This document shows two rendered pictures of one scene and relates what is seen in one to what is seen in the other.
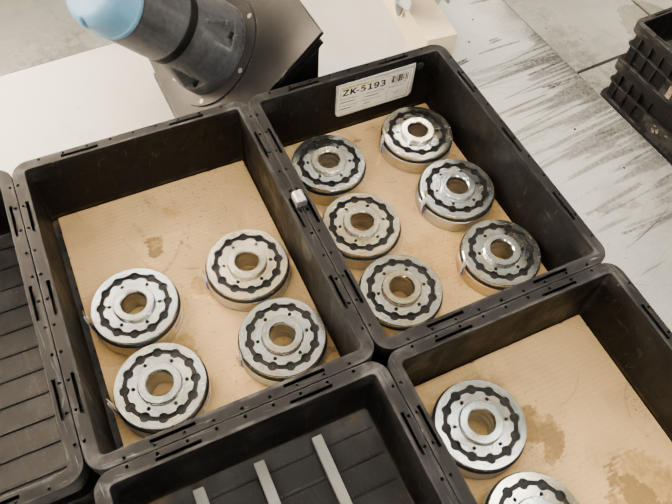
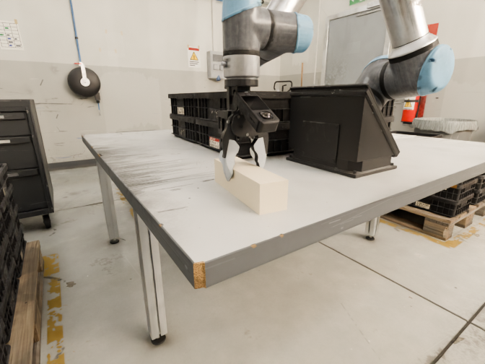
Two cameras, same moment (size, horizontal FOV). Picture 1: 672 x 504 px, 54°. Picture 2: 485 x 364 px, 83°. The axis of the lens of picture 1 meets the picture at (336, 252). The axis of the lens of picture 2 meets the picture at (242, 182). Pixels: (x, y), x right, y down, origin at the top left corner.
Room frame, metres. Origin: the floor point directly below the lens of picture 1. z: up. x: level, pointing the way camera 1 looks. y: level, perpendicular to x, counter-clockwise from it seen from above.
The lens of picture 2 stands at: (1.69, -0.14, 0.91)
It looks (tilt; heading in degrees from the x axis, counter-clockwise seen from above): 17 degrees down; 178
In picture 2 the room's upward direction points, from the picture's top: straight up
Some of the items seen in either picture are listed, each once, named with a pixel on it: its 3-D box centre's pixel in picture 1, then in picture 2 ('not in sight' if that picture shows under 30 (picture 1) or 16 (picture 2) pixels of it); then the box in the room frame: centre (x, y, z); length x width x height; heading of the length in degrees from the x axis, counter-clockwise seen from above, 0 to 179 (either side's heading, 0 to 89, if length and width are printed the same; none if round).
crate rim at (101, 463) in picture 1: (182, 258); not in sight; (0.38, 0.17, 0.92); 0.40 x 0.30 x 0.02; 29
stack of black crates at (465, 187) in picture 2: not in sight; (437, 176); (-0.15, 1.32, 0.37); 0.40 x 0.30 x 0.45; 32
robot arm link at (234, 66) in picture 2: not in sight; (239, 69); (1.09, -0.13, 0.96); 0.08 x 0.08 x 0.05
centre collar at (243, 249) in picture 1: (247, 261); not in sight; (0.42, 0.11, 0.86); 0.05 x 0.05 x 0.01
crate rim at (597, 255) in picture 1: (414, 178); (245, 95); (0.52, -0.09, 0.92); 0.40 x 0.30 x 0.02; 29
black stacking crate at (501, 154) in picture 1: (408, 202); (245, 108); (0.52, -0.09, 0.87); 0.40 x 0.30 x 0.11; 29
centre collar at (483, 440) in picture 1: (481, 422); not in sight; (0.24, -0.17, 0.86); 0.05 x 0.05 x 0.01
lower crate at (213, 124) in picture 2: not in sight; (245, 134); (0.52, -0.09, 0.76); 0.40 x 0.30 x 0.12; 29
